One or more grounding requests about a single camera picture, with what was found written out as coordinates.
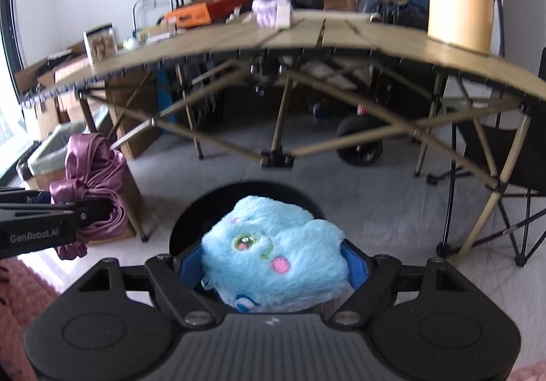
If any clear jar of nuts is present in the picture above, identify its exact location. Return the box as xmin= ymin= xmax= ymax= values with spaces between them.
xmin=83 ymin=25 xmax=118 ymax=65

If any yellow green small box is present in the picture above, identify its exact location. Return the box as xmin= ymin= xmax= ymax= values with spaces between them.
xmin=139 ymin=25 xmax=176 ymax=43

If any tall brown cardboard box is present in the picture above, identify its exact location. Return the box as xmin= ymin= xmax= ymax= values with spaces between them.
xmin=104 ymin=78 xmax=153 ymax=160

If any white metal frame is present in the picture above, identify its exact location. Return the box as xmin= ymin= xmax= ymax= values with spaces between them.
xmin=132 ymin=0 xmax=175 ymax=30

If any tan folding table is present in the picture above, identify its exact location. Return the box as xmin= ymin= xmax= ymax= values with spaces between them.
xmin=15 ymin=8 xmax=546 ymax=266

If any orange cardboard box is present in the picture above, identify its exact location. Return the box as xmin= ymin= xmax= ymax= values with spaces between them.
xmin=164 ymin=0 xmax=257 ymax=30

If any blue plush toy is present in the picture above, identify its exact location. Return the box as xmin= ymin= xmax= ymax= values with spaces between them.
xmin=200 ymin=195 xmax=347 ymax=313

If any purple satin cloth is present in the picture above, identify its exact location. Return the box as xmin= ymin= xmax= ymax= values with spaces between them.
xmin=49 ymin=133 xmax=129 ymax=260

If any black folding chair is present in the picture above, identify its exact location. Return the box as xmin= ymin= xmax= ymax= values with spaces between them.
xmin=427 ymin=48 xmax=546 ymax=267

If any white foam block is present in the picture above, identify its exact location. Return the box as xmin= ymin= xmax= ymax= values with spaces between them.
xmin=276 ymin=3 xmax=294 ymax=30

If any blue flat board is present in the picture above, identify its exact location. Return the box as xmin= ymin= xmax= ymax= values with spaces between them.
xmin=156 ymin=67 xmax=178 ymax=124

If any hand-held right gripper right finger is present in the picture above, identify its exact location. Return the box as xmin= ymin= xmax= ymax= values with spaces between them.
xmin=328 ymin=239 xmax=464 ymax=327

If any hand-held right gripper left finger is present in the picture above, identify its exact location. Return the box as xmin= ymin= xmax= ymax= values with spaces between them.
xmin=79 ymin=246 xmax=223 ymax=329

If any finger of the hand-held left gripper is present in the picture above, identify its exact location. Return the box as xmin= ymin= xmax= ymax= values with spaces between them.
xmin=0 ymin=198 xmax=113 ymax=229
xmin=0 ymin=188 xmax=52 ymax=206

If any black window frame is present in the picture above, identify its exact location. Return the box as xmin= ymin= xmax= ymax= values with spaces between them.
xmin=0 ymin=0 xmax=25 ymax=75

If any purple fuzzy cuff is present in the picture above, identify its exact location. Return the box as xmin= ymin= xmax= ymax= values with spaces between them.
xmin=252 ymin=0 xmax=293 ymax=28

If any green plastic liner bag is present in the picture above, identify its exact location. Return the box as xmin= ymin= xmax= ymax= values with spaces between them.
xmin=26 ymin=123 xmax=95 ymax=177

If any large cardboard box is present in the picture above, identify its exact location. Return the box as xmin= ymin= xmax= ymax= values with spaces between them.
xmin=17 ymin=121 xmax=142 ymax=239

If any black bag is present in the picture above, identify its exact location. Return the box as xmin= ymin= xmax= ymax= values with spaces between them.
xmin=188 ymin=61 xmax=225 ymax=126

